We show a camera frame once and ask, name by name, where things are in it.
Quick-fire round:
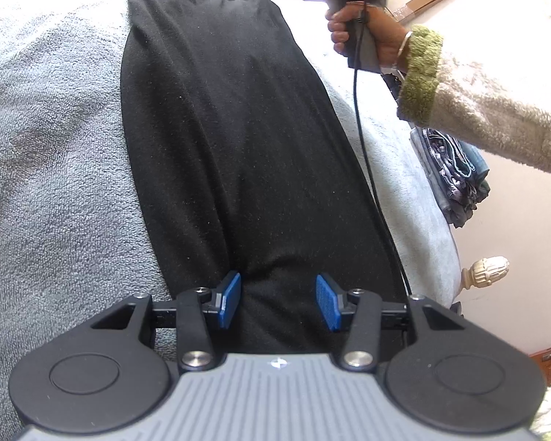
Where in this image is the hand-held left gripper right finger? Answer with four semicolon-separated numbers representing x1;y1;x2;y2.
316;274;465;372

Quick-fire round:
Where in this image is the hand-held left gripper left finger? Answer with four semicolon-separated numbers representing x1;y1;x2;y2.
91;271;242;372

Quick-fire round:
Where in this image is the black printed sweatshirt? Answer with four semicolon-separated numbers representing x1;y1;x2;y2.
119;0;407;354

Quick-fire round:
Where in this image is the person's right hand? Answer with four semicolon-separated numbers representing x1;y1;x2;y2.
327;4;409;67

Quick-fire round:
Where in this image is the cream carved bedpost finial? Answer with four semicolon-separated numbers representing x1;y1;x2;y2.
461;256;510;295

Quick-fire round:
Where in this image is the folded plaid garment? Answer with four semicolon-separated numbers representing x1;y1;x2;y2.
411;128;480;229

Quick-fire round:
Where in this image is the folded blue garment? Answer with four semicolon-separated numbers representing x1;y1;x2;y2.
454;140;492;203

